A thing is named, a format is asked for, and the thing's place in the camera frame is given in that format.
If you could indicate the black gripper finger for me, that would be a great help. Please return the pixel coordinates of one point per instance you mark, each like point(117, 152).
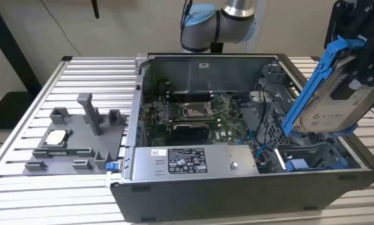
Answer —
point(331, 25)
point(372, 65)

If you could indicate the hard disk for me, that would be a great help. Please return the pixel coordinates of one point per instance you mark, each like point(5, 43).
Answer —
point(297, 164)
point(324, 105)

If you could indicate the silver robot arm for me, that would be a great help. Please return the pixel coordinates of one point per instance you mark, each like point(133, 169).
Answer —
point(201, 30)

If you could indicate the grey metal disk bay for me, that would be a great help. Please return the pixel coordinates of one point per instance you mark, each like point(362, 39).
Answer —
point(280, 131)

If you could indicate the black table corner cap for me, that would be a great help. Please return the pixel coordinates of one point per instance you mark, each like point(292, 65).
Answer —
point(67, 58)
point(315, 58)

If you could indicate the black RAM slots row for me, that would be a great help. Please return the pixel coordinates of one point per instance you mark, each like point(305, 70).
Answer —
point(193, 95)

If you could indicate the green motherboard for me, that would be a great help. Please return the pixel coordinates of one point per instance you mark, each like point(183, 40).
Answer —
point(227, 131)

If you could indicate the CPU socket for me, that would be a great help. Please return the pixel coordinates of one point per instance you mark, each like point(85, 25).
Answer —
point(193, 110)

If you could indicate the thin metal locking lever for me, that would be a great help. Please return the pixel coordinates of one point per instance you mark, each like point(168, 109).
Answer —
point(176, 96)

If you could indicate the black graphics card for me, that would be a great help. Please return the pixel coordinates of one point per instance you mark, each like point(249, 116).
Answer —
point(189, 133)

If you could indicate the silver power supply unit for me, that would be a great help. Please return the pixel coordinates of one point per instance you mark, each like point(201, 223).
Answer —
point(211, 161)

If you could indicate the black open PC case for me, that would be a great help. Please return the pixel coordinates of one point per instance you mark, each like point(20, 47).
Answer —
point(220, 199)

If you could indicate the black antenna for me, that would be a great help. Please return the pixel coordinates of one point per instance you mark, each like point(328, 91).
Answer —
point(95, 9)

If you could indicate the blue case latch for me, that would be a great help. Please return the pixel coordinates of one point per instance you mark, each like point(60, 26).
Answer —
point(111, 167)

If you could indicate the grey parts rack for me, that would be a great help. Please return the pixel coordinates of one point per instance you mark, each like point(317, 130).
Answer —
point(76, 140)

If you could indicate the silver CPU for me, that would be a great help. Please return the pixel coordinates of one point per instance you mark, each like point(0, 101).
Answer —
point(57, 137)

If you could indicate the black post behind arm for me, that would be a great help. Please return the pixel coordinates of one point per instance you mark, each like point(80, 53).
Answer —
point(216, 48)

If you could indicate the dark furniture frame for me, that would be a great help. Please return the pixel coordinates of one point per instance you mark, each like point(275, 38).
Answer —
point(4, 35)

